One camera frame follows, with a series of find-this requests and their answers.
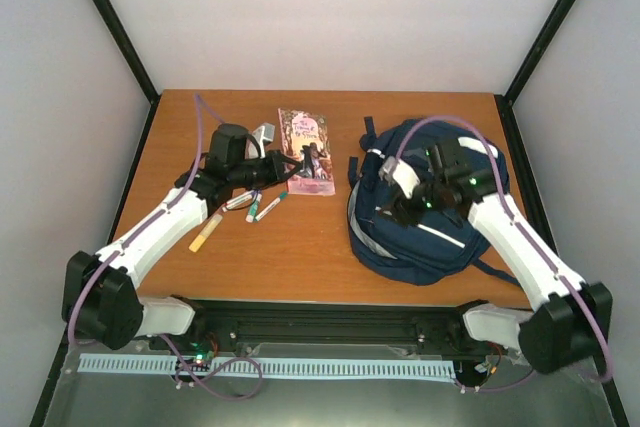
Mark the red capped marker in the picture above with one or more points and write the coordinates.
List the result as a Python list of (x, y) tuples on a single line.
[(238, 200)]

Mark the right black frame post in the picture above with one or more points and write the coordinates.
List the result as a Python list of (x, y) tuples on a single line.
[(543, 40)]

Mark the white green glue stick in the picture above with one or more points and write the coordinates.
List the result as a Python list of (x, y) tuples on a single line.
[(253, 209)]

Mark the black aluminium frame base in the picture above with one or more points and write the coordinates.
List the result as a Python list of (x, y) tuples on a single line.
[(322, 327)]

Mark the yellow highlighter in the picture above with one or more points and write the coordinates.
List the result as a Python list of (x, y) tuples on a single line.
[(205, 233)]

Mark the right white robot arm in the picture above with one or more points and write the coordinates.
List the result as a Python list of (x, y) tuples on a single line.
[(568, 318)]

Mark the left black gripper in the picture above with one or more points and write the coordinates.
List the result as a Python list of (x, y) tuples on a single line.
[(277, 170)]

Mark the left black frame post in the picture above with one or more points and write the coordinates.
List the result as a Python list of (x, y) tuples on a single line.
[(127, 49)]

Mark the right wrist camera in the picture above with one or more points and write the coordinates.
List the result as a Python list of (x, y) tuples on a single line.
[(397, 172)]

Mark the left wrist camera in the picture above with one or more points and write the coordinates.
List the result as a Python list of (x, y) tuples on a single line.
[(259, 139)]

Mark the navy blue student backpack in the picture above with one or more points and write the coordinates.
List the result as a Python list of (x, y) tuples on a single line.
[(439, 245)]

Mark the black frame post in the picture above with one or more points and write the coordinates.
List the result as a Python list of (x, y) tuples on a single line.
[(127, 49), (543, 40)]

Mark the teal capped marker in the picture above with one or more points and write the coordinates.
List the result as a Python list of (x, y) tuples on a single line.
[(273, 204)]

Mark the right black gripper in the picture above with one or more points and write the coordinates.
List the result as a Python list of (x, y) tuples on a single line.
[(407, 215)]

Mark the light blue slotted cable duct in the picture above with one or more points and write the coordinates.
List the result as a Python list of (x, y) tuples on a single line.
[(272, 368)]

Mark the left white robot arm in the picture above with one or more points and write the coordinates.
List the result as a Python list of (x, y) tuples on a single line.
[(100, 299)]

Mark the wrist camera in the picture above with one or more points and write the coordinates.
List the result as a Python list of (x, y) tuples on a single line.
[(397, 172), (259, 139)]

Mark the pink illustrated paperback book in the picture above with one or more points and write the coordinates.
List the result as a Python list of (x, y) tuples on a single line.
[(304, 138)]

